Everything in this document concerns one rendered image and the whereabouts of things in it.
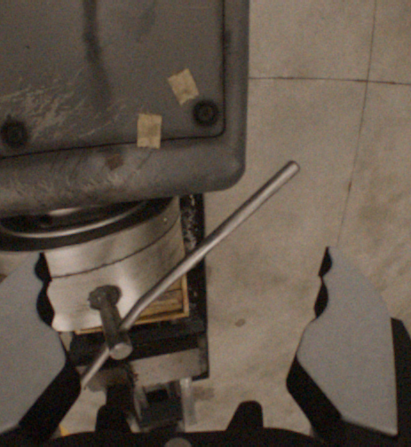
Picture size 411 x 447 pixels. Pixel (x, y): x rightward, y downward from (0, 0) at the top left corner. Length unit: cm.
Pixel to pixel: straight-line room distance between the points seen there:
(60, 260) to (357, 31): 196
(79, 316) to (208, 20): 33
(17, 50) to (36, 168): 9
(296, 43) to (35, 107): 161
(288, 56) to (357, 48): 50
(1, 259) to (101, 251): 11
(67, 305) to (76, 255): 7
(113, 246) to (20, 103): 16
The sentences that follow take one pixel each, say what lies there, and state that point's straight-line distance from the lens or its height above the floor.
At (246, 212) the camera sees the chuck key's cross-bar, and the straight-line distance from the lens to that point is 21.
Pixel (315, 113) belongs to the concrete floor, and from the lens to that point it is 182.
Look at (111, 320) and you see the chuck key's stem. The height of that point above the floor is 128.
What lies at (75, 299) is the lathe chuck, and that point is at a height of 124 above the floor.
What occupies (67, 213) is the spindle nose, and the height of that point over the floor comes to 118.
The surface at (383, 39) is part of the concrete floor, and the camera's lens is 217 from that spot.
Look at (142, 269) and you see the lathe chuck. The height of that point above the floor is 121.
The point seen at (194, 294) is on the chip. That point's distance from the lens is 130.
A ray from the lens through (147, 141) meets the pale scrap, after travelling 22.
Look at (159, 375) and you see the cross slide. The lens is 98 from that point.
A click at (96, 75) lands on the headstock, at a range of 22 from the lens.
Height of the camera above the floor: 148
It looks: 59 degrees down
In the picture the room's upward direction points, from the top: 153 degrees clockwise
